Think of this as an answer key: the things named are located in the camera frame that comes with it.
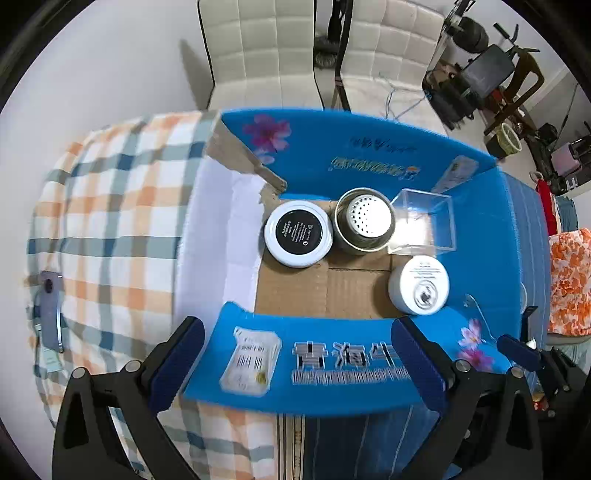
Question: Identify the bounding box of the orange patterned cushion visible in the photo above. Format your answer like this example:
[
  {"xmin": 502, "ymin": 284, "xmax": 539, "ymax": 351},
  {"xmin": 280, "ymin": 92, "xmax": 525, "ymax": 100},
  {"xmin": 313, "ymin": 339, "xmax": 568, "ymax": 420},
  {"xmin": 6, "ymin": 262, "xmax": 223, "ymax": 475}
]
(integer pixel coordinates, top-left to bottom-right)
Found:
[{"xmin": 549, "ymin": 228, "xmax": 591, "ymax": 337}]

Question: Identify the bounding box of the white cream jar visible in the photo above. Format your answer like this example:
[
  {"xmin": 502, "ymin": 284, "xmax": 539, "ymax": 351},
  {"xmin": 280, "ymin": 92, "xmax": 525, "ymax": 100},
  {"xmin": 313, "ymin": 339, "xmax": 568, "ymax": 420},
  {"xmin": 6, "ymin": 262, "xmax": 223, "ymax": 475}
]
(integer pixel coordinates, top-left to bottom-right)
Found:
[{"xmin": 388, "ymin": 255, "xmax": 450, "ymax": 316}]

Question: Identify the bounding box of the purple smartphone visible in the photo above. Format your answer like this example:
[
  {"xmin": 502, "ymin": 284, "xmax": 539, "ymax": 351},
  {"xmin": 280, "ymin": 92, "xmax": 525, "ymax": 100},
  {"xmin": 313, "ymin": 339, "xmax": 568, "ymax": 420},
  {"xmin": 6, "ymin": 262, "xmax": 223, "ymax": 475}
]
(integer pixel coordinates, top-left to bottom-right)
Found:
[{"xmin": 37, "ymin": 271, "xmax": 64, "ymax": 353}]

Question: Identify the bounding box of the clear plastic box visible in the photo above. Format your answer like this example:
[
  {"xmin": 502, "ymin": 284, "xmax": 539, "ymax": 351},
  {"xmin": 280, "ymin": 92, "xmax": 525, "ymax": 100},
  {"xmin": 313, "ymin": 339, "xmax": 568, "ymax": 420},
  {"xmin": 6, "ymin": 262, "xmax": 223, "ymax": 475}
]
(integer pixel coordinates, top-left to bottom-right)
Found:
[{"xmin": 387, "ymin": 188, "xmax": 456, "ymax": 257}]

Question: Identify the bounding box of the blue cardboard box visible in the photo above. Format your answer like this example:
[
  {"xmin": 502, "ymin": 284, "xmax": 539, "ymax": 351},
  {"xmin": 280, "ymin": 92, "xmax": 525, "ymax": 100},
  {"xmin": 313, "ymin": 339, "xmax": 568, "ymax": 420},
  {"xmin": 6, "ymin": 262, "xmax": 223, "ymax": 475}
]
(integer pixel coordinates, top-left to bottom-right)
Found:
[{"xmin": 175, "ymin": 109, "xmax": 551, "ymax": 417}]

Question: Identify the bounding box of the steel perforated lid canister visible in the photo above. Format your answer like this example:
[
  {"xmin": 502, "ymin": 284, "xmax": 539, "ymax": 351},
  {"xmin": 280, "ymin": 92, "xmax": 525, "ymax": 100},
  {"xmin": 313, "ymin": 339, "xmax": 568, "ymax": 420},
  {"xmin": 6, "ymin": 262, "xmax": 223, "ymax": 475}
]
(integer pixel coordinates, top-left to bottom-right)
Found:
[{"xmin": 332, "ymin": 187, "xmax": 396, "ymax": 256}]

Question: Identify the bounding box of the plaid checkered cloth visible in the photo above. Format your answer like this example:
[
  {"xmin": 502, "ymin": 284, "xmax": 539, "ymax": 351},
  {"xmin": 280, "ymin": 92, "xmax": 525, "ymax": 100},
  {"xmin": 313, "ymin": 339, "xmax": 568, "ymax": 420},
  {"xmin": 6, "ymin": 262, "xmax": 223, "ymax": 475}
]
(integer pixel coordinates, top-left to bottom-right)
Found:
[{"xmin": 25, "ymin": 110, "xmax": 281, "ymax": 480}]

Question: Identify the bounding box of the white jar black label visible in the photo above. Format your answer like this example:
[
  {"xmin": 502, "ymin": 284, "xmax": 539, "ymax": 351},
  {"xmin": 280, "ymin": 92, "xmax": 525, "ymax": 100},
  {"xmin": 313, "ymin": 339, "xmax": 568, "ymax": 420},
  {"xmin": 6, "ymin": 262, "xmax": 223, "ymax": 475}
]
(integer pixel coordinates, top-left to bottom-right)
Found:
[{"xmin": 263, "ymin": 200, "xmax": 334, "ymax": 269}]

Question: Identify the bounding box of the black exercise bike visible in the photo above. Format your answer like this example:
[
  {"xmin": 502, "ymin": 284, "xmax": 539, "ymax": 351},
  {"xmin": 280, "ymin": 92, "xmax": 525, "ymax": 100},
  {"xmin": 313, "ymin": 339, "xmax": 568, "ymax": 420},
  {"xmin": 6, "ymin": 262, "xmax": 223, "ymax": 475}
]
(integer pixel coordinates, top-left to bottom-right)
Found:
[{"xmin": 423, "ymin": 1, "xmax": 545, "ymax": 134}]

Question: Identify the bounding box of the right white padded chair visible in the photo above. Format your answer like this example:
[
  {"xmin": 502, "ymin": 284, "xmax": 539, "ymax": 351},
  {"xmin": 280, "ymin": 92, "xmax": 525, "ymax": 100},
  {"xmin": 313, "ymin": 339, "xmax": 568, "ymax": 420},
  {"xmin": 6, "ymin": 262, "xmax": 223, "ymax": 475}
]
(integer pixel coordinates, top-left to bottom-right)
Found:
[{"xmin": 331, "ymin": 0, "xmax": 447, "ymax": 135}]

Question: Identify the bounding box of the white padded chair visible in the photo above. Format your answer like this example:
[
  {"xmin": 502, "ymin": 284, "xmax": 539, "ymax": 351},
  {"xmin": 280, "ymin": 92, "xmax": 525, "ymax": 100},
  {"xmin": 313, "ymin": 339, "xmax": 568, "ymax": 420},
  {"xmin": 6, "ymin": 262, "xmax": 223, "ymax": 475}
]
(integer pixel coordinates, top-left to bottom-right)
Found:
[
  {"xmin": 197, "ymin": 0, "xmax": 324, "ymax": 110},
  {"xmin": 331, "ymin": 0, "xmax": 447, "ymax": 135}
]

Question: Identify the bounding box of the left white padded chair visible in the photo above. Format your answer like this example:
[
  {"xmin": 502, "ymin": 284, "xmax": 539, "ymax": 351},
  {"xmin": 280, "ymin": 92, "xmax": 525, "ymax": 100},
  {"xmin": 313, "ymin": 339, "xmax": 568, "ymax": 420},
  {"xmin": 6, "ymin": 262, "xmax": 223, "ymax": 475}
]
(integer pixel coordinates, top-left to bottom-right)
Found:
[{"xmin": 197, "ymin": 0, "xmax": 324, "ymax": 110}]

